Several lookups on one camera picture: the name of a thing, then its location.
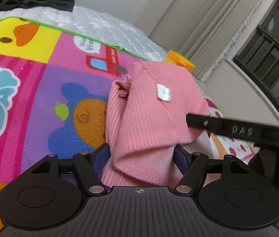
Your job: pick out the pink ribbed knit garment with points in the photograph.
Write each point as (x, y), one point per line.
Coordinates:
(146, 119)

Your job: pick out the beige curtain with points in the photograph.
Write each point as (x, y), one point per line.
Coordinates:
(203, 31)

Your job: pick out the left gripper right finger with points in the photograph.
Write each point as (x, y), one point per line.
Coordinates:
(226, 190)

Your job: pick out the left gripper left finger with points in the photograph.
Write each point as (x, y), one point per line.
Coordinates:
(53, 190)

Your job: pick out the white quilted mattress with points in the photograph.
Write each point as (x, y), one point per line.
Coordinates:
(100, 26)

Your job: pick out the colourful cartoon play mat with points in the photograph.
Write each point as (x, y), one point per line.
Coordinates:
(54, 87)

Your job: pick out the yellow round plastic tub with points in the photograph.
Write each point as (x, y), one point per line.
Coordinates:
(175, 58)

